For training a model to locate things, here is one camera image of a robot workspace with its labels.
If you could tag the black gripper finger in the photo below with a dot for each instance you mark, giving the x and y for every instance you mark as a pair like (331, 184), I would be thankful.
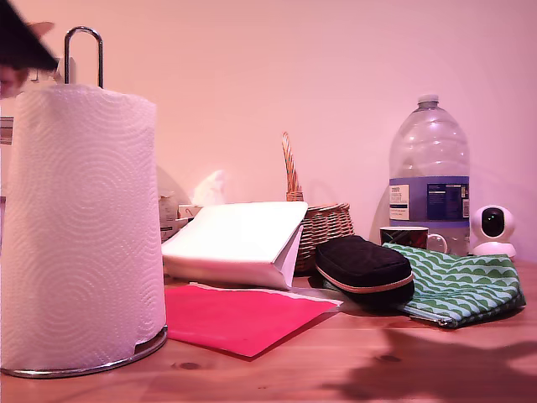
(21, 42)

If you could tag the white paper towel roll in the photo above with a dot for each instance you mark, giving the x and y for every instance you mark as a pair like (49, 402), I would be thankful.
(84, 231)

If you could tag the clear jar with lid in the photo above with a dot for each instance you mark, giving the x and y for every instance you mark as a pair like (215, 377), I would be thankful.
(6, 130)

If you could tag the white printed label carton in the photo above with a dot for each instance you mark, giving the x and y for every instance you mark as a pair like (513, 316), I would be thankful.
(168, 218)

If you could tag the patterned tissue box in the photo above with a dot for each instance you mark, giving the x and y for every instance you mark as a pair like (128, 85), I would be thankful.
(210, 189)

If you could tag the white folded paper bag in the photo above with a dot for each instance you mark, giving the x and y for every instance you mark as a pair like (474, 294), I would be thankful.
(235, 239)

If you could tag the black zip pouch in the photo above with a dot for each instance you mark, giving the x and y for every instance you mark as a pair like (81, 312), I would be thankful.
(361, 264)

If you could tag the large clear water bottle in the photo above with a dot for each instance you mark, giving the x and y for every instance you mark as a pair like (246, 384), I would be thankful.
(428, 155)

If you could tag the dark patterned mug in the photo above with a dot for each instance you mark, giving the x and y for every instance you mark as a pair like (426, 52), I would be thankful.
(403, 237)

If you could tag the green wave pattern pouch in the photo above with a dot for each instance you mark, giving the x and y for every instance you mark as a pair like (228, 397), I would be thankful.
(461, 281)

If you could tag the small white round camera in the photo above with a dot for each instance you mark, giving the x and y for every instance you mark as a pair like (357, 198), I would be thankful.
(493, 247)

